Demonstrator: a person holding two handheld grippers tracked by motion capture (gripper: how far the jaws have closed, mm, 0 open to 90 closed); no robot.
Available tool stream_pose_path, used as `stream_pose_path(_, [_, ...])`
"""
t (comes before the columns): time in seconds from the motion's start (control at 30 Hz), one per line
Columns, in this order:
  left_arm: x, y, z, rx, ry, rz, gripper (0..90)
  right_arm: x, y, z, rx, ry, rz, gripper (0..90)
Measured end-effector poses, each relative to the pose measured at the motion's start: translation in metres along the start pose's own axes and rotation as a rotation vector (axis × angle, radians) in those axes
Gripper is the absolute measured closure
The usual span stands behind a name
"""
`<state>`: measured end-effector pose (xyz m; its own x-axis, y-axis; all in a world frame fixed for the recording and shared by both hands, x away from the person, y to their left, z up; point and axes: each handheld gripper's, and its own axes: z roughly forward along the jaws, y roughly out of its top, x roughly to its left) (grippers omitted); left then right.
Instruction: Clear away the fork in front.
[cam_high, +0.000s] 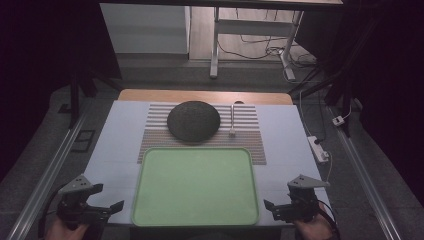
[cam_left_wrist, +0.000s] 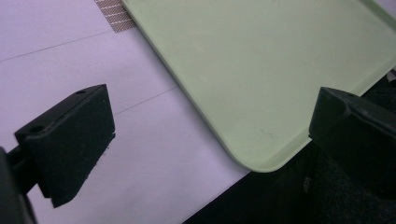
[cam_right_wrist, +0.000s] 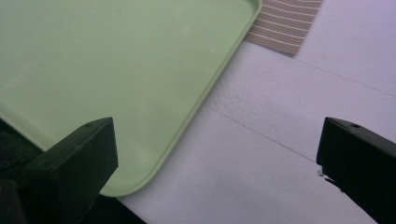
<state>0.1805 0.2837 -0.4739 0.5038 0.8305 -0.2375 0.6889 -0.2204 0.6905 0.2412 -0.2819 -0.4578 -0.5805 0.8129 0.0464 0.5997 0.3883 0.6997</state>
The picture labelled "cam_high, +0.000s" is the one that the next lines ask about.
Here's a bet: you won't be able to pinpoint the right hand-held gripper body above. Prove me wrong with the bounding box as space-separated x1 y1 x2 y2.
282 174 331 223

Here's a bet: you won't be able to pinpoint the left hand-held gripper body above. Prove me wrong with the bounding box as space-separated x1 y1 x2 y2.
56 174 112 231

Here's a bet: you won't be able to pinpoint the person's right hand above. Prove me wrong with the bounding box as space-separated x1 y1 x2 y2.
294 203 337 240

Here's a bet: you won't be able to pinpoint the person's left hand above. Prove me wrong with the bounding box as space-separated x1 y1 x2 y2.
44 218 89 240

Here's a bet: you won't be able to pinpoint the white power strip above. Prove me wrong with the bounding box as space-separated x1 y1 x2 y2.
306 135 331 165

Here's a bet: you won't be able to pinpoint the pale blue table mat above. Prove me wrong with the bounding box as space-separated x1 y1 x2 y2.
82 99 332 228

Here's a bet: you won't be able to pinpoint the striped placemat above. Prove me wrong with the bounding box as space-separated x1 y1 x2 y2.
136 102 268 166

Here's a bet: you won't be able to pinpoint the green tray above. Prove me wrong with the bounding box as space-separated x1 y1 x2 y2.
130 146 261 228

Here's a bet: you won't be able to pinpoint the black metal stand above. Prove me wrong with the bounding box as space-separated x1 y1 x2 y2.
288 63 356 138
67 63 123 130

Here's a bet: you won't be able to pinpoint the silver fork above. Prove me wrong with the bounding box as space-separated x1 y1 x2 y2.
228 103 237 137

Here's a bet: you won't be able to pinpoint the dark grey round plate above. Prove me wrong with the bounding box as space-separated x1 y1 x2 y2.
166 100 222 144

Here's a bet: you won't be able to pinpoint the white cabinet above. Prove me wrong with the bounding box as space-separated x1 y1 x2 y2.
99 3 192 56

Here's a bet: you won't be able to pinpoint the white power strip cable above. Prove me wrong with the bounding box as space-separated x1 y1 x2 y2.
323 150 335 183

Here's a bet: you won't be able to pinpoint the metal floor rail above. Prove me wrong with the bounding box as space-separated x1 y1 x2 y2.
326 105 403 240
5 108 89 240

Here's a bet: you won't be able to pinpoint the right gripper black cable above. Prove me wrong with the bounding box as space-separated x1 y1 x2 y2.
316 199 342 240

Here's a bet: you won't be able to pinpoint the black floor frame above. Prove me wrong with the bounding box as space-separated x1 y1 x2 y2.
70 129 97 154

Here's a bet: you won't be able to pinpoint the black floor cables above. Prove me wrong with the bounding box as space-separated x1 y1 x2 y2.
217 8 318 69

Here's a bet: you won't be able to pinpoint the white desk frame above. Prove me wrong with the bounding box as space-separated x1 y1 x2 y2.
209 5 305 82

